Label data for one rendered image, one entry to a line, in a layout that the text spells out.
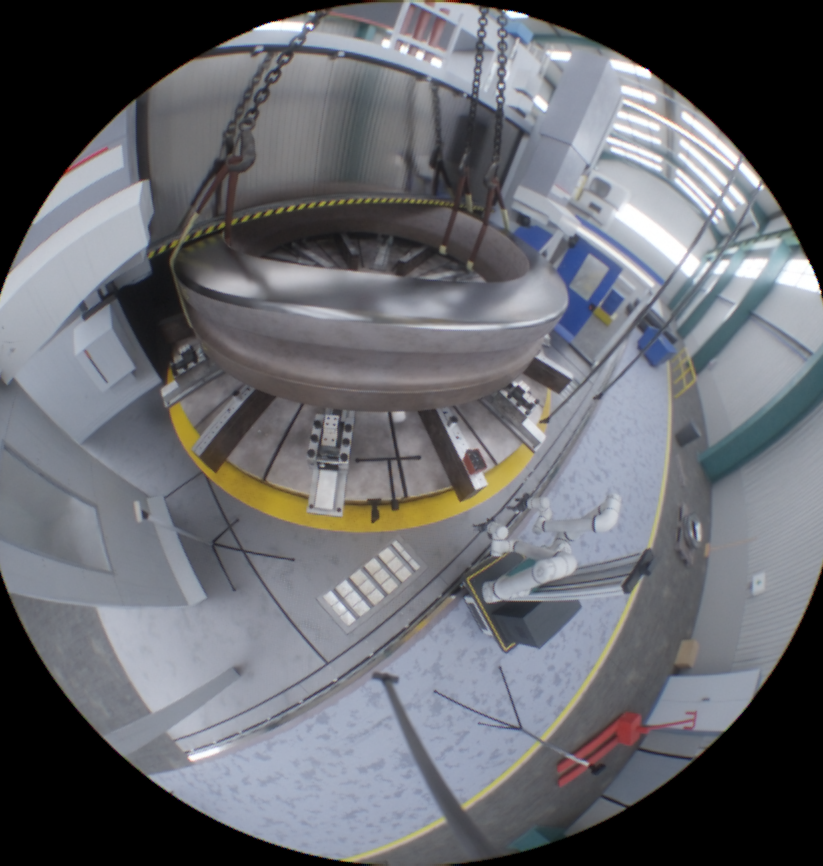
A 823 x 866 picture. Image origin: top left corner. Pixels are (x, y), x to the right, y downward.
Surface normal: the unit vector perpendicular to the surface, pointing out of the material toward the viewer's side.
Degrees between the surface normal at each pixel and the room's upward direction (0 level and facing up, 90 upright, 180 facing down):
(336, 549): 0
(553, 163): 90
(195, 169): 90
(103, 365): 90
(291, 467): 0
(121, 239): 90
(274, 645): 0
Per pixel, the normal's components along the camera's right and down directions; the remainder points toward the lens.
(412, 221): -0.26, 0.80
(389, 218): -0.03, 0.85
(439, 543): 0.21, -0.51
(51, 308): 0.65, 0.71
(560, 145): -0.73, 0.49
